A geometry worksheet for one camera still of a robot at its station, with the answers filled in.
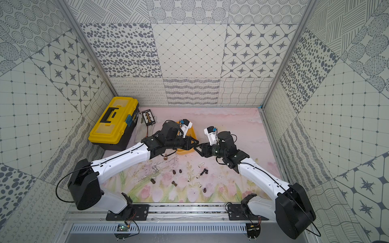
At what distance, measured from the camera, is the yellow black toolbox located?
868mm

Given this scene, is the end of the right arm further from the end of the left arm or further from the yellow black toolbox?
the yellow black toolbox

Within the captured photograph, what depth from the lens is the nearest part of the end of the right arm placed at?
1.97 ft

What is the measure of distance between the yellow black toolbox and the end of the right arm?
21.0 inches

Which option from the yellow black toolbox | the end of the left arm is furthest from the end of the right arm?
the yellow black toolbox
